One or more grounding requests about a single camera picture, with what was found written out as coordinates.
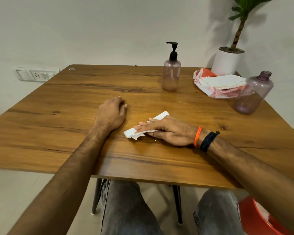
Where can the orange white plastic tissue pack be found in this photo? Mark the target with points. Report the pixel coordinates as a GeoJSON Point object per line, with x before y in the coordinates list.
{"type": "Point", "coordinates": [210, 91]}

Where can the green potted plant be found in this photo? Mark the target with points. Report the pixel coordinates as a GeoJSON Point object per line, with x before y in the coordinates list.
{"type": "Point", "coordinates": [243, 7]}

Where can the person's left forearm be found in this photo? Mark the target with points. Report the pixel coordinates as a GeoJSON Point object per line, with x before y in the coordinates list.
{"type": "Point", "coordinates": [58, 188]}

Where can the pink plastic bottle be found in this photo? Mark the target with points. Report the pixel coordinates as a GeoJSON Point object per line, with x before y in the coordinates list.
{"type": "Point", "coordinates": [252, 95]}

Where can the white wall socket plate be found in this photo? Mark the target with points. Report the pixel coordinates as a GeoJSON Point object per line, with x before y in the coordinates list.
{"type": "Point", "coordinates": [39, 75]}

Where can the person's right hand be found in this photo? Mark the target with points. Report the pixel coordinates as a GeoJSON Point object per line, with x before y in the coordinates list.
{"type": "Point", "coordinates": [174, 132]}

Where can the pink bottle with liquid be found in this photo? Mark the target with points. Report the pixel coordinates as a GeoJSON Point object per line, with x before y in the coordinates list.
{"type": "Point", "coordinates": [171, 78]}

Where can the stack of white tissues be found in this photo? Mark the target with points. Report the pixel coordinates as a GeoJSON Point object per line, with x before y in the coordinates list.
{"type": "Point", "coordinates": [223, 81]}

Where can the white plant pot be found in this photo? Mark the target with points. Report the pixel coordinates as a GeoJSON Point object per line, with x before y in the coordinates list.
{"type": "Point", "coordinates": [225, 63]}

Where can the white tissue sheet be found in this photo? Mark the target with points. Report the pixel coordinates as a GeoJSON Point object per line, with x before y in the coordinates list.
{"type": "Point", "coordinates": [131, 133]}

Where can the grey trousers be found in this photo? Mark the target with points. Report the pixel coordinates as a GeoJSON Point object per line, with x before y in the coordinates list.
{"type": "Point", "coordinates": [122, 210]}

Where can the person's right forearm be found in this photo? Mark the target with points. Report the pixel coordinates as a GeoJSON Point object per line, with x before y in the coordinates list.
{"type": "Point", "coordinates": [264, 173]}

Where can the orange thread wristband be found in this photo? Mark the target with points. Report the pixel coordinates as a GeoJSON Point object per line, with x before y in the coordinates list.
{"type": "Point", "coordinates": [198, 137]}

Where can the person's left hand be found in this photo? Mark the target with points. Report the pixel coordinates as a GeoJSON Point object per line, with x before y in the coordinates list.
{"type": "Point", "coordinates": [110, 115]}

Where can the red plastic bin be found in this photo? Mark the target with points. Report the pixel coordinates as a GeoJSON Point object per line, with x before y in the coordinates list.
{"type": "Point", "coordinates": [250, 217]}

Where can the black braided wristband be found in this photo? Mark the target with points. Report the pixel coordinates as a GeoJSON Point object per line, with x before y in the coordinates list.
{"type": "Point", "coordinates": [208, 141]}

